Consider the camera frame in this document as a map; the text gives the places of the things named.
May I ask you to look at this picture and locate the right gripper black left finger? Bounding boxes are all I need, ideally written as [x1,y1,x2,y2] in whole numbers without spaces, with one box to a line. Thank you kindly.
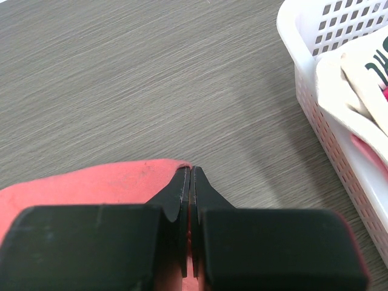
[1,167,190,290]

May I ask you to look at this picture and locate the salmon pink t-shirt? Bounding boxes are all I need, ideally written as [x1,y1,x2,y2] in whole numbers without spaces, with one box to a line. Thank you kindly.
[1,159,200,290]

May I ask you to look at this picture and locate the cream printed t-shirt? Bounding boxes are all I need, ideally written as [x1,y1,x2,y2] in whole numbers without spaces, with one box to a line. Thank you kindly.
[315,27,387,164]

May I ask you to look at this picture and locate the white perforated plastic basket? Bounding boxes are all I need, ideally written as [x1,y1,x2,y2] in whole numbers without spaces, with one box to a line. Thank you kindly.
[276,1,387,259]

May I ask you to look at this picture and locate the light pink garment in basket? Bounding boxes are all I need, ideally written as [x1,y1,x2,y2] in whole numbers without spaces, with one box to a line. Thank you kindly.
[351,135,388,178]

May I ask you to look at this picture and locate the magenta t-shirt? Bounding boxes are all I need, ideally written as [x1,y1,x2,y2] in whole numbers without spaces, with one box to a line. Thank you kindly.
[383,87,388,101]

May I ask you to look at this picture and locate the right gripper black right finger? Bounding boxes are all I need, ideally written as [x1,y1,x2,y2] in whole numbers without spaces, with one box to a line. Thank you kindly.
[190,167,370,290]

